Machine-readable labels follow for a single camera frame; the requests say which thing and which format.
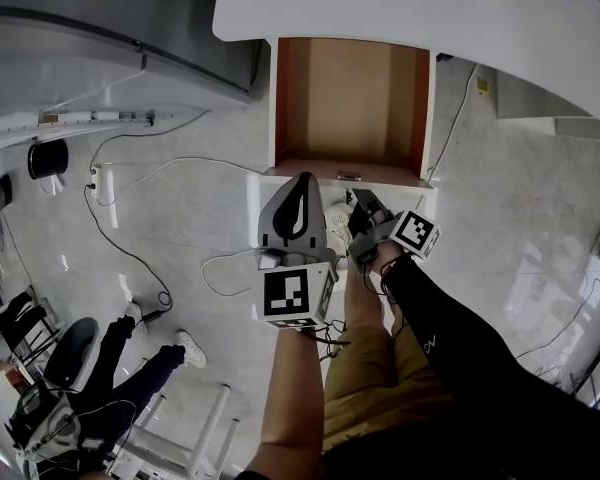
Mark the white power strip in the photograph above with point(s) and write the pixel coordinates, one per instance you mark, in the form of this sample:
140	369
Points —
96	183

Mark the person's right leg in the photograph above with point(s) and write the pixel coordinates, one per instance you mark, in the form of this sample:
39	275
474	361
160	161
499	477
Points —
399	320

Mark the black waste bin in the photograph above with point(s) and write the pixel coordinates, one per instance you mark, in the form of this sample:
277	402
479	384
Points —
47	160

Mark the person's leg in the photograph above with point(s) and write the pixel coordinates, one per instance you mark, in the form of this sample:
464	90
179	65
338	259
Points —
362	298
399	320

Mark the person's black shirt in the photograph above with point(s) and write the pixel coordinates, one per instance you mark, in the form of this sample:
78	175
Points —
430	463

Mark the person's left forearm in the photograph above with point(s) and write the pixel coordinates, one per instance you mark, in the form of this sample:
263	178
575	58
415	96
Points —
292	383

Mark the white desk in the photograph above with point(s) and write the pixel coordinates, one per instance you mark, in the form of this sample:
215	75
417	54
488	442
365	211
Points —
405	8

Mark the person's khaki shorts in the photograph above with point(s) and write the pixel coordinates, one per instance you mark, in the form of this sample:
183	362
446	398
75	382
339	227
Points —
365	368

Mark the white table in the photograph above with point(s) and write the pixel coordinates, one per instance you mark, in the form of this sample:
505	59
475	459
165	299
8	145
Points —
195	440

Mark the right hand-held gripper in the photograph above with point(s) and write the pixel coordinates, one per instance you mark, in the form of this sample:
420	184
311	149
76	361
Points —
414	234

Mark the person's left leg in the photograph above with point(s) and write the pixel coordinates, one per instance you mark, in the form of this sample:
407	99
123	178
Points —
362	298

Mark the white desk drawer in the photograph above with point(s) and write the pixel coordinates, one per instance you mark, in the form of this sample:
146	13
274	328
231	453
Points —
350	108

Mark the black swivel chair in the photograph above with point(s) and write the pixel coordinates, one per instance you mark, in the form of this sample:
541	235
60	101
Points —
72	353

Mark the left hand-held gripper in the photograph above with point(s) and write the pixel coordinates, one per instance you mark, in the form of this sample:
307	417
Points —
285	293

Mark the person's right hand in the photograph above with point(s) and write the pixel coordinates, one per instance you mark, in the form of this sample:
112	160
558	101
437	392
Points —
387	258

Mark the person's right forearm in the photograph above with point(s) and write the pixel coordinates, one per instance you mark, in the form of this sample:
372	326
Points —
430	318

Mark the small yellow tag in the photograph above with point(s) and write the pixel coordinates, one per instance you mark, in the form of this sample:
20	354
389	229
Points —
482	86

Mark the person's left white shoe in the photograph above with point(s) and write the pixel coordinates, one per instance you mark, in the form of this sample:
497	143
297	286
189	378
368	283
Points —
337	220

